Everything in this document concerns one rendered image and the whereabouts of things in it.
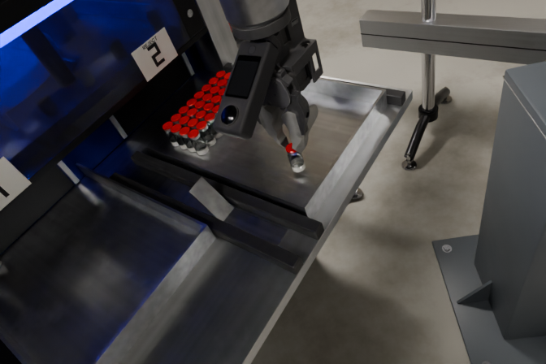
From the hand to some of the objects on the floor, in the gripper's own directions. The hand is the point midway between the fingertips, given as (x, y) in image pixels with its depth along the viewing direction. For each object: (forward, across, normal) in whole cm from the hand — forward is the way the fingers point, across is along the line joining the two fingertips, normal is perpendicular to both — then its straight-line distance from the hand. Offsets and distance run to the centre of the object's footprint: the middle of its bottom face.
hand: (289, 146), depth 60 cm
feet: (+94, +16, -101) cm, 139 cm away
